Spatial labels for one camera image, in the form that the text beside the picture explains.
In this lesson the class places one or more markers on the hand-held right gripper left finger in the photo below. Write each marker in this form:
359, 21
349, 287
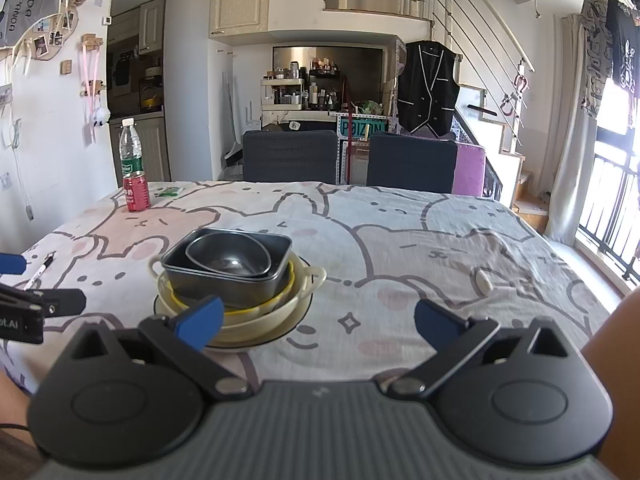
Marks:
200, 317

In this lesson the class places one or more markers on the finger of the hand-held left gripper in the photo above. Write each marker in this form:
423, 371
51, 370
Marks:
60, 301
11, 264

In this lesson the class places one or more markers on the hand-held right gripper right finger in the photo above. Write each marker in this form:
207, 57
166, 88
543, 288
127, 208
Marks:
436, 322

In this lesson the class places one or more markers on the rectangular steel pan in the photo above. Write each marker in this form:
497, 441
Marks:
225, 285

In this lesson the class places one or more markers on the round steel bowl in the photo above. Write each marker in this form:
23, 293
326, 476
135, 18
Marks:
227, 257

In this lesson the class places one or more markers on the white plate with black rim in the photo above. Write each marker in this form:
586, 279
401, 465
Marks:
280, 330

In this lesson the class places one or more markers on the yellow bowl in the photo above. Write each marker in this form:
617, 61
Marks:
287, 280

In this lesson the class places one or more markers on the person's left forearm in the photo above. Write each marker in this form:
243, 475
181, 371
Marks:
11, 400

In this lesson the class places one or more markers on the person's right forearm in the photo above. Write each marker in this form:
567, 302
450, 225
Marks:
620, 360

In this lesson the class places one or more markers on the black and white pen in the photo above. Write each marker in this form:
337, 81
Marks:
40, 270

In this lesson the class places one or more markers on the cat print tablecloth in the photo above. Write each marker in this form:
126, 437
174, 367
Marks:
425, 250

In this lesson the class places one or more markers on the green packet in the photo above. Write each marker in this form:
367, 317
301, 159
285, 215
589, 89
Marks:
167, 190

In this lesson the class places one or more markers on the red drink bottle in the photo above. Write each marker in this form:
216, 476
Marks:
134, 170

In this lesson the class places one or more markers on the pink chair cushion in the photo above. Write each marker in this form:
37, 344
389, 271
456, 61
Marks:
470, 170

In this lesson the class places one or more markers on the wooden stairs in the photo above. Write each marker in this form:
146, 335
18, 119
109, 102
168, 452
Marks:
525, 190

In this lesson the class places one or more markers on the dark grey dining chair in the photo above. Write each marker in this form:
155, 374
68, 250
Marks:
412, 162
290, 157

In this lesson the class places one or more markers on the small plush toy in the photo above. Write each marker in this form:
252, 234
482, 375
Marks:
100, 117

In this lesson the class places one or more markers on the kitchen cabinet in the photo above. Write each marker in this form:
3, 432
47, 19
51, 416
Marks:
145, 147

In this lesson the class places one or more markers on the balcony railing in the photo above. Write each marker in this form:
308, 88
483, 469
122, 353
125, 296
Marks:
607, 210

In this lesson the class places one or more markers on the teal sign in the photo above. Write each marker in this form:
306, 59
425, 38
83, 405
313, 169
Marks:
362, 127

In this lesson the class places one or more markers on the yellow pot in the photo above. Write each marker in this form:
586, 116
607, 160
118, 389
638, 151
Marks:
150, 99

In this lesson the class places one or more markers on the beige curtain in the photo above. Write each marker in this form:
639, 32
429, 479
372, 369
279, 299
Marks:
575, 135

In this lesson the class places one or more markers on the black vest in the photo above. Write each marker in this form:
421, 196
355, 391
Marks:
427, 85

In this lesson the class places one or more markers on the cluttered storage shelf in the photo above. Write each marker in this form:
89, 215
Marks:
300, 90

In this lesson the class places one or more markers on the grey patterned garment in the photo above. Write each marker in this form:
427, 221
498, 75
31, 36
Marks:
594, 55

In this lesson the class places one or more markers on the metal stair railing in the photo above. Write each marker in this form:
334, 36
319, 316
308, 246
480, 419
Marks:
450, 5

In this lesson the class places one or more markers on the black printed t-shirt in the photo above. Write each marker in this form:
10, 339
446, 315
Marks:
624, 45

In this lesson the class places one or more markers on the photo wall board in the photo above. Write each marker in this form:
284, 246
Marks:
35, 10

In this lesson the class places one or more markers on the cream wall cupboard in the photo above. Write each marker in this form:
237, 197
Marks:
240, 7

